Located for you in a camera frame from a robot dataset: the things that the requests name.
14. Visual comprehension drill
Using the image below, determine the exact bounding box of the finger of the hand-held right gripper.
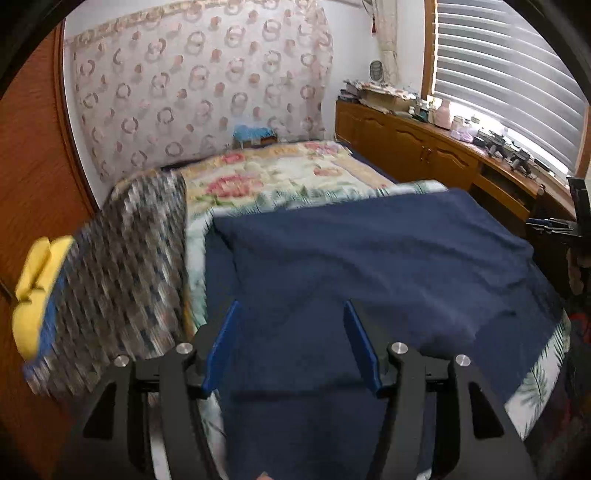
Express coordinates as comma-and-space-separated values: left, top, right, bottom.
526, 218, 573, 232

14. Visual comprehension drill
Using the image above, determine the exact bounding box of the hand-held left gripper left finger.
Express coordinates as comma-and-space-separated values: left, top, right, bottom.
69, 300, 243, 480

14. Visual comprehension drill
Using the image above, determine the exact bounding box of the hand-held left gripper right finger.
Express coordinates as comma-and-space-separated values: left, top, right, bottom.
344, 299, 539, 480

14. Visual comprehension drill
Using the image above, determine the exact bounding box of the navy blue printed t-shirt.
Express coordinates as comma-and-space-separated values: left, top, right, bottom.
203, 188, 566, 480

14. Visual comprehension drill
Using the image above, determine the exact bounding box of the blue ring-patterned garment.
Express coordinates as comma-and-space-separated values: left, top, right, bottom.
23, 168, 190, 398

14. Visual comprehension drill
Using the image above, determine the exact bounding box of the person's right hand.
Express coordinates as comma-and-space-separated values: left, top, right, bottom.
567, 249, 591, 296

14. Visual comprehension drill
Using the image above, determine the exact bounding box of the clear plastic jar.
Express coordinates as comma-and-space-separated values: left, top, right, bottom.
450, 115, 474, 141

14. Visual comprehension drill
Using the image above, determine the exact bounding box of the striped window blind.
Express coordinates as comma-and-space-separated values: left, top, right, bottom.
431, 0, 591, 176

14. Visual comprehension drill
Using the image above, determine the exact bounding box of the pink bottle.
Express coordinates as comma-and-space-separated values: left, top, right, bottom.
434, 99, 453, 130

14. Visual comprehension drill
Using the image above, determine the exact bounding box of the wooden sideboard cabinet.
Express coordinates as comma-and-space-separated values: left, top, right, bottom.
335, 99, 578, 232

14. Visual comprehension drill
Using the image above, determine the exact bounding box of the leaf-print bedsheet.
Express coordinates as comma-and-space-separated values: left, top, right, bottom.
185, 180, 573, 480

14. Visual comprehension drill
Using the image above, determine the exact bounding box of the floral blanket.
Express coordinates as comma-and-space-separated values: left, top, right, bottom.
178, 141, 398, 217

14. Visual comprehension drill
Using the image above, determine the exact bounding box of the yellow plush toy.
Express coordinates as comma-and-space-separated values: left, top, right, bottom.
14, 236, 75, 361

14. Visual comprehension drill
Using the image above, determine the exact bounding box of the open cardboard box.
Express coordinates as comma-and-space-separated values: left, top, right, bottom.
358, 90, 416, 112

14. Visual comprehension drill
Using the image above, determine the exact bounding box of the floral cloth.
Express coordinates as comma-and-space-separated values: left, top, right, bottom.
344, 79, 421, 100

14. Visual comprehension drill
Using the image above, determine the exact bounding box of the blue item on box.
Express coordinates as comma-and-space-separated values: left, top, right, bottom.
232, 124, 278, 149

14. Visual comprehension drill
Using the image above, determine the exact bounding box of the tied cream curtain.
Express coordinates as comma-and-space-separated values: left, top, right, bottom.
369, 0, 400, 84

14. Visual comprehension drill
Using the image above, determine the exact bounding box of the wooden louvered wardrobe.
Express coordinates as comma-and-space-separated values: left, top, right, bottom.
0, 23, 100, 480

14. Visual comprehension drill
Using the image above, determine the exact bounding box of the ring-patterned sheer curtain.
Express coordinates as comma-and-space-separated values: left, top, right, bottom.
65, 0, 335, 183

